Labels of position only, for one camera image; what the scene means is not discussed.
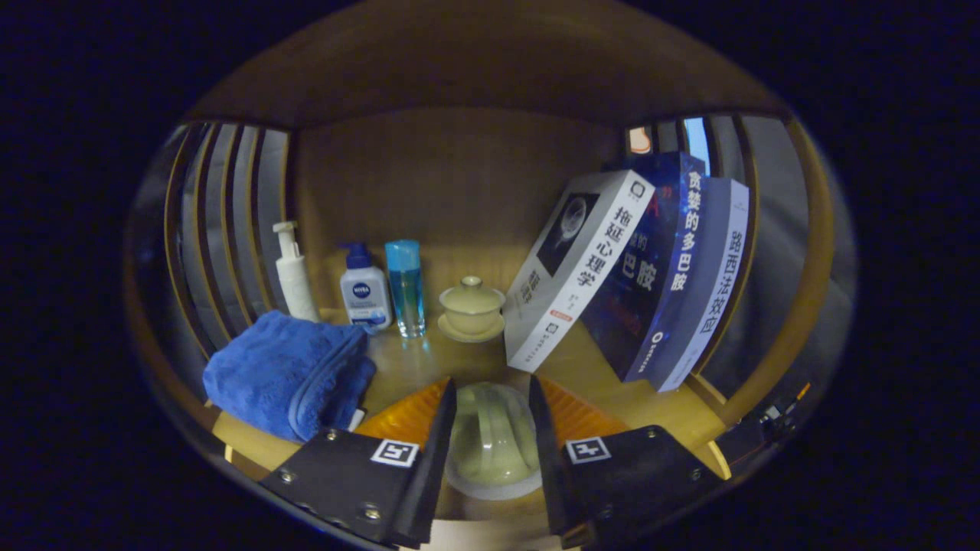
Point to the wooden countertop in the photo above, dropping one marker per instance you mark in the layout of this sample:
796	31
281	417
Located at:
597	383

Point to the blue folded towel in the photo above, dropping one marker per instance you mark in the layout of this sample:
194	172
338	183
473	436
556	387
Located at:
283	375

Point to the white bottle with blue cap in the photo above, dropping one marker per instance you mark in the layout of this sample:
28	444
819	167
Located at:
366	295

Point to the white pump bottle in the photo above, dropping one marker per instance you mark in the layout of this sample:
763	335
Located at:
295	283

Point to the pale lidded teacup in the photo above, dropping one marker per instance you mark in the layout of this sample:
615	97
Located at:
471	306

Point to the clear blue bottle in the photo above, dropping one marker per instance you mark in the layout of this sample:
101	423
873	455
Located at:
406	291

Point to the light purple book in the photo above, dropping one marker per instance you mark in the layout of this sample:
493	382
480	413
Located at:
716	283

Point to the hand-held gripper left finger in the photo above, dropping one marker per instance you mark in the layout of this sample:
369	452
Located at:
436	467

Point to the dark equipment with orange clip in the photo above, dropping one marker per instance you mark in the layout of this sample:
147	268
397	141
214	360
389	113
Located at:
769	421

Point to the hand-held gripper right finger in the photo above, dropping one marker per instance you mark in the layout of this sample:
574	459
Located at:
547	474

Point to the wooden cabinet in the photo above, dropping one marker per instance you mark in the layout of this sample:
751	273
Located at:
459	176

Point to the white book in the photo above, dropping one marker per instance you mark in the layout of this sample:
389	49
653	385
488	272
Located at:
582	268

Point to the dark blue book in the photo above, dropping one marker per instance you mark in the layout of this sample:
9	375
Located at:
651	283

